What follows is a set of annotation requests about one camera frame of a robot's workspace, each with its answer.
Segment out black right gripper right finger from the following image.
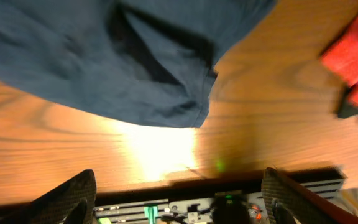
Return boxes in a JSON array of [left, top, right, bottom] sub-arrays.
[[261, 167, 358, 224]]

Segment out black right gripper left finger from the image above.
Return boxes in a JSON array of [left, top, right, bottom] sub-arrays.
[[0, 169, 96, 224]]

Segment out navy blue denim shorts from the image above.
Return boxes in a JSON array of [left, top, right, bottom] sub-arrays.
[[0, 0, 275, 128]]

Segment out black garment under pile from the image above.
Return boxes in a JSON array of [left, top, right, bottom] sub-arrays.
[[336, 87, 358, 119]]

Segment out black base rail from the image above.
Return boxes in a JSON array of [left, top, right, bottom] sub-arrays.
[[0, 166, 347, 224]]

